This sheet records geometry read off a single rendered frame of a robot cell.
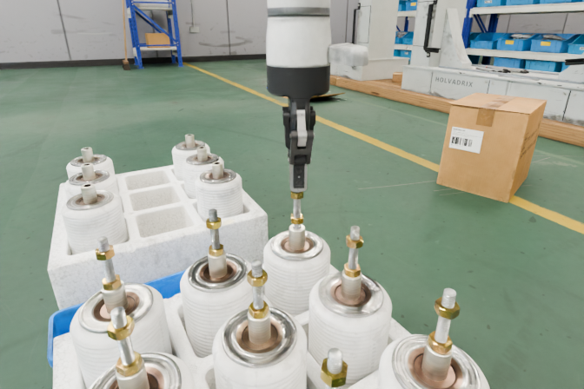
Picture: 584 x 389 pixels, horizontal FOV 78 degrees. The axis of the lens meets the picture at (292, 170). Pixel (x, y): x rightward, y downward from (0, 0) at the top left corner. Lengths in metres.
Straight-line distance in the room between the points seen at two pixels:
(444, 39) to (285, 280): 2.66
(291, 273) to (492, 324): 0.48
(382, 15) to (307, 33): 3.16
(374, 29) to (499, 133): 2.34
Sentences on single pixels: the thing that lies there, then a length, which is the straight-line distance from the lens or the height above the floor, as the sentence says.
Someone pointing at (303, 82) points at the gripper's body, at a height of 0.48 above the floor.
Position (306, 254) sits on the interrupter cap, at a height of 0.25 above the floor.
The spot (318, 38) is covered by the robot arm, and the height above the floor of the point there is 0.53.
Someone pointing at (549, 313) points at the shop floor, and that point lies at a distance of 0.95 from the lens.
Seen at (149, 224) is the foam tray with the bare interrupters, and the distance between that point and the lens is 0.83.
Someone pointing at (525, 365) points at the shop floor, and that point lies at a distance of 0.81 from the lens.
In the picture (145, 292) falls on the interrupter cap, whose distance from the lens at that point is 0.48.
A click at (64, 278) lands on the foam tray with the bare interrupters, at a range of 0.73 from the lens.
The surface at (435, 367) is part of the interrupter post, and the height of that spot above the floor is 0.27.
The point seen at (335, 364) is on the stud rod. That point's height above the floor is 0.34.
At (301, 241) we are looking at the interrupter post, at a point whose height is 0.26.
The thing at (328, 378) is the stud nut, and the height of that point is 0.33.
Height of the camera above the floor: 0.54
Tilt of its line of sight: 22 degrees down
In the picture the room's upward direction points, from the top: straight up
